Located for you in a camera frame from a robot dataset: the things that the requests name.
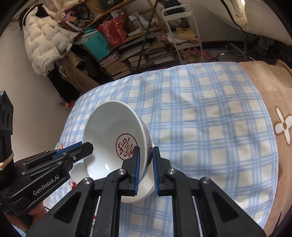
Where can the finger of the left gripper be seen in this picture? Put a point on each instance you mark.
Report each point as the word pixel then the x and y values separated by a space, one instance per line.
pixel 80 150
pixel 64 150

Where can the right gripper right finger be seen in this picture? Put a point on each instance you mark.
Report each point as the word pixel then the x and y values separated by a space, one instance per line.
pixel 199 206

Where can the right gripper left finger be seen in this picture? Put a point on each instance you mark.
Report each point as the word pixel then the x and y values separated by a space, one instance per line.
pixel 86 212

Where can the cherry plate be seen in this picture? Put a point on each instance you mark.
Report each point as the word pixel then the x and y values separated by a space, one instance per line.
pixel 136 189

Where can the red patterned bowl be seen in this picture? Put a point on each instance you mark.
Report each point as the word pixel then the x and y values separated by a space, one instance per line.
pixel 114 129

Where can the person's left hand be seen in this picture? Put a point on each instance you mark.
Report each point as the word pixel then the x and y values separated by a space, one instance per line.
pixel 37 213

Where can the stack of books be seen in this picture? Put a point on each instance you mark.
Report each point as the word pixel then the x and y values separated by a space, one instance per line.
pixel 115 66

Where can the blue plaid tablecloth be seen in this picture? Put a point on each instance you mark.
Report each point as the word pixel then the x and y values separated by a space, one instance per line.
pixel 208 119

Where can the teal shopping bag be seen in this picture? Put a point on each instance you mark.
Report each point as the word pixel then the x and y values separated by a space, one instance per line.
pixel 96 43

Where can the white puffer jacket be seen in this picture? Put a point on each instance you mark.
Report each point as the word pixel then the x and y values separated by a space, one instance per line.
pixel 45 42

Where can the red gift bag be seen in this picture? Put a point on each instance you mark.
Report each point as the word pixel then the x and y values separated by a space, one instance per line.
pixel 113 30

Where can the wooden shelf unit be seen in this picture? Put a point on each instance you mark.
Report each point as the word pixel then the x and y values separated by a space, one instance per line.
pixel 144 47

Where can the black box marked 40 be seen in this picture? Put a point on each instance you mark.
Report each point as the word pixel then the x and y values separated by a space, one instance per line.
pixel 108 4

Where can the tan flower blanket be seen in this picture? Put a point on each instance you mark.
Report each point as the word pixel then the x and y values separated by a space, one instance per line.
pixel 274 84

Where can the white metal trolley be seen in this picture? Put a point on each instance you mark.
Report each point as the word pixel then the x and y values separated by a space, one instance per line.
pixel 183 33

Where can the white duvet bedding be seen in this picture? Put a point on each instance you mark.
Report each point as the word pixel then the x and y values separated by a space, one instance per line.
pixel 254 17

